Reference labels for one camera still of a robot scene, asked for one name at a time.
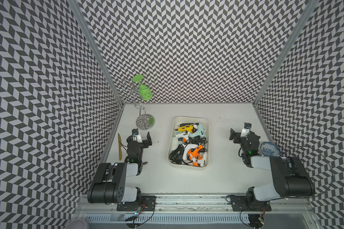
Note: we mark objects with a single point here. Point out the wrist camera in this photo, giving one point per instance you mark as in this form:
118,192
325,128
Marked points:
246,129
136,135

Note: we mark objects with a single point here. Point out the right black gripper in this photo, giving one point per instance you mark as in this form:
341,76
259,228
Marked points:
232,134

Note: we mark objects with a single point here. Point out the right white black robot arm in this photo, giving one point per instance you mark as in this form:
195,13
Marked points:
289,178

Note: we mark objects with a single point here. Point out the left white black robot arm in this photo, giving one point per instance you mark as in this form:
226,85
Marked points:
109,183

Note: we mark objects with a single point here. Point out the wooden yellow knife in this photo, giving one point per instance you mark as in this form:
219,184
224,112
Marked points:
119,148

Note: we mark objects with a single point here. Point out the mint green glue gun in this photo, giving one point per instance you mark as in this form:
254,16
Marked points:
184,135

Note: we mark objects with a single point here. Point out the aluminium rail frame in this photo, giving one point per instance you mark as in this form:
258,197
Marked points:
199,211

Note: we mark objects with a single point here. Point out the cream plastic storage box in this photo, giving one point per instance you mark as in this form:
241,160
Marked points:
177,145

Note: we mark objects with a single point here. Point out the green plastic cup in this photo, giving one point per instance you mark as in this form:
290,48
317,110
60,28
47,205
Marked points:
144,91

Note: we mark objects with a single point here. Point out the orange glue gun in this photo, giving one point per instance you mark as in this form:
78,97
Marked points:
194,153

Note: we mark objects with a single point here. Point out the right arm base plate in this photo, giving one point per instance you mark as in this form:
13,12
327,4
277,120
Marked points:
241,203

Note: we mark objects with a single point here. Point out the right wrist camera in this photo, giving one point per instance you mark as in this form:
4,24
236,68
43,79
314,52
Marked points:
246,129

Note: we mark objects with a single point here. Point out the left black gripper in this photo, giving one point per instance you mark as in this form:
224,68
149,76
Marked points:
145,142

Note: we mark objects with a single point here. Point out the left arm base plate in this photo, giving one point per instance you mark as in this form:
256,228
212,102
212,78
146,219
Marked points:
147,203

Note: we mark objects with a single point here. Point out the yellow glue gun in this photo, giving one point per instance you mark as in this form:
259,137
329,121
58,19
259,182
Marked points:
189,128

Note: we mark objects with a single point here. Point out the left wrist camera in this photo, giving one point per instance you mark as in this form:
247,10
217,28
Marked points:
136,135

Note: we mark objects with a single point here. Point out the blue patterned ceramic bowl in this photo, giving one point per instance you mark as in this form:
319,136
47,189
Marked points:
270,149

